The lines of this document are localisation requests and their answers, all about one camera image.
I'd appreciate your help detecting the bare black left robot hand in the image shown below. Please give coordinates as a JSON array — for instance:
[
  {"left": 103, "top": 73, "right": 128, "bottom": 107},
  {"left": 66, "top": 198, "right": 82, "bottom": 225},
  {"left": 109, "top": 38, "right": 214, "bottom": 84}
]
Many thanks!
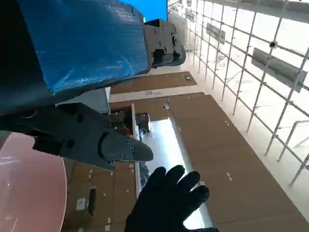
[{"left": 0, "top": 0, "right": 186, "bottom": 171}]

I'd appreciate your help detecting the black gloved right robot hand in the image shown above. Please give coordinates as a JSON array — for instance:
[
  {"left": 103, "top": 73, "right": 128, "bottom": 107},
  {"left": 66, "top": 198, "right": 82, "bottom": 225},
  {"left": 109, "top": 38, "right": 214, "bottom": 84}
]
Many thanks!
[{"left": 124, "top": 165, "right": 219, "bottom": 232}]

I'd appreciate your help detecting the pink bowl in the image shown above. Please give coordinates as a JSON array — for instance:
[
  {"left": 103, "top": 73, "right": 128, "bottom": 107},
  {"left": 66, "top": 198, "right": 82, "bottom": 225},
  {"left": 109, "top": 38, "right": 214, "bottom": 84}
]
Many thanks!
[{"left": 0, "top": 131, "right": 68, "bottom": 232}]

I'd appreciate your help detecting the blue screen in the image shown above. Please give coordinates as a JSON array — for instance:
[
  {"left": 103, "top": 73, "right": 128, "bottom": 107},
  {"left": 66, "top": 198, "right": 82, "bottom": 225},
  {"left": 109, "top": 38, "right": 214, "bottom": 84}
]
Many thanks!
[{"left": 123, "top": 0, "right": 169, "bottom": 22}]

